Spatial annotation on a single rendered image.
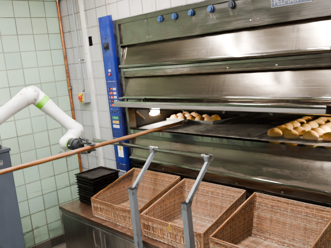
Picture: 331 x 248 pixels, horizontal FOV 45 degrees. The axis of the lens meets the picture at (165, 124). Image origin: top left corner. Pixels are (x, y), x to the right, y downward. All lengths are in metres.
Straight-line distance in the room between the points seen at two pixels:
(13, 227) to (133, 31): 1.80
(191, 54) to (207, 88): 0.26
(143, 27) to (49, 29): 1.21
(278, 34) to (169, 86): 0.97
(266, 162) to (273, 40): 0.75
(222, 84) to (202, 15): 0.49
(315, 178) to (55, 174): 2.59
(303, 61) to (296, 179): 0.69
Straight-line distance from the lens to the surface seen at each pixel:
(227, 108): 2.48
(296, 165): 2.50
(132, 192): 2.60
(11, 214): 3.36
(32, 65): 3.98
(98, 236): 3.24
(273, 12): 2.45
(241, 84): 2.58
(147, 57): 3.14
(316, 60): 2.32
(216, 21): 2.69
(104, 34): 3.52
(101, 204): 3.15
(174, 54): 2.93
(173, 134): 3.06
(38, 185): 4.08
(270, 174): 2.58
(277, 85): 2.44
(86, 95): 3.84
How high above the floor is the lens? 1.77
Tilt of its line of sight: 10 degrees down
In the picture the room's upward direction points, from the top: 6 degrees counter-clockwise
